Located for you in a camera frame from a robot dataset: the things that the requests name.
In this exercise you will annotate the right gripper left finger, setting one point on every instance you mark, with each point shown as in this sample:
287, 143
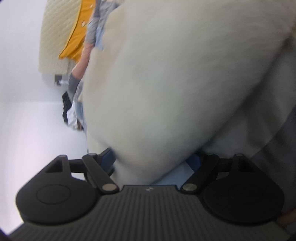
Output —
98, 168

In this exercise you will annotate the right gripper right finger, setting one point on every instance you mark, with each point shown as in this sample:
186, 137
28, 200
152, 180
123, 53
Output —
205, 169

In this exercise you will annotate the cream striped knit sweater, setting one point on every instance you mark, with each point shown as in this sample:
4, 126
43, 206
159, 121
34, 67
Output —
171, 73

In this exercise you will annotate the white clothes pile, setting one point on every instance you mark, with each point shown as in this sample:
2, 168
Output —
73, 121

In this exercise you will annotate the black clothes pile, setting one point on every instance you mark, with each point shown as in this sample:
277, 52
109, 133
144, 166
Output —
67, 104

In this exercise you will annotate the white spray bottle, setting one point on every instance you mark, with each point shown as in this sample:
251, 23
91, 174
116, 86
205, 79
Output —
62, 82

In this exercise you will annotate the patchwork plaid duvet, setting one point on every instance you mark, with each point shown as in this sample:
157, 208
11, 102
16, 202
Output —
261, 128

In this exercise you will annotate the yellow crown pillow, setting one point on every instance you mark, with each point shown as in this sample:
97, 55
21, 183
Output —
74, 44

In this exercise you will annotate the cream quilted headboard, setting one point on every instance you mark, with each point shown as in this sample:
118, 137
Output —
57, 24

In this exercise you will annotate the grey wall socket panel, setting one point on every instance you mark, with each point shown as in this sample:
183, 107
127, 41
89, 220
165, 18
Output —
58, 79

